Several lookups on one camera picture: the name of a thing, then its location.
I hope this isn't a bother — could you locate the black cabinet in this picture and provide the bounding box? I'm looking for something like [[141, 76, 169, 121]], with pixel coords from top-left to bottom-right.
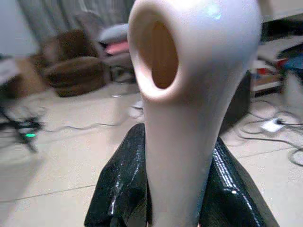
[[220, 70, 252, 135]]

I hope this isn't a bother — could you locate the grey pink cushion pile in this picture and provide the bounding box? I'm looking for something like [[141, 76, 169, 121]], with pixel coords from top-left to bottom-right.
[[98, 23, 133, 69]]

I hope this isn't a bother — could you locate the black floor cable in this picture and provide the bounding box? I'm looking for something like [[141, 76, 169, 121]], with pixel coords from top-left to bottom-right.
[[241, 99, 303, 166]]

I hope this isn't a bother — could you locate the white plastic broom handle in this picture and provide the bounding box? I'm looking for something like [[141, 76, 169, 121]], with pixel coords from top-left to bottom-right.
[[127, 0, 262, 227]]

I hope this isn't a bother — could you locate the white open shelf unit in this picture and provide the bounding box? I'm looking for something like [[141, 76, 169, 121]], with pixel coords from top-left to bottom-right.
[[252, 11, 303, 97]]

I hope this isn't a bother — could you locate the grey curtain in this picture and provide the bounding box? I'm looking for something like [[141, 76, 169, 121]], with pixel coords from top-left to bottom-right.
[[18, 0, 133, 45]]

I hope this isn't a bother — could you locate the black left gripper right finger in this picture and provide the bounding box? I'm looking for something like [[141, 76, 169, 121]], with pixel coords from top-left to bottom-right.
[[200, 136, 281, 227]]

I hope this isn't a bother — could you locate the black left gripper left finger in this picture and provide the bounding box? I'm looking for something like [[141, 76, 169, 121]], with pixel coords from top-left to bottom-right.
[[84, 123, 152, 227]]

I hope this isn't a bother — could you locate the brown upholstered armchair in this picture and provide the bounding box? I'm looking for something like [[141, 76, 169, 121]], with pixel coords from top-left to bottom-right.
[[32, 28, 112, 97]]

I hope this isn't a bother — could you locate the black tripod stand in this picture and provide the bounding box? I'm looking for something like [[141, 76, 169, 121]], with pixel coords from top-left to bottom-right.
[[0, 104, 45, 153]]

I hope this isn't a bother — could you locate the white power strip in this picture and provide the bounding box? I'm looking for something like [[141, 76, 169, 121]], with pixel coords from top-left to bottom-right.
[[260, 118, 285, 133]]

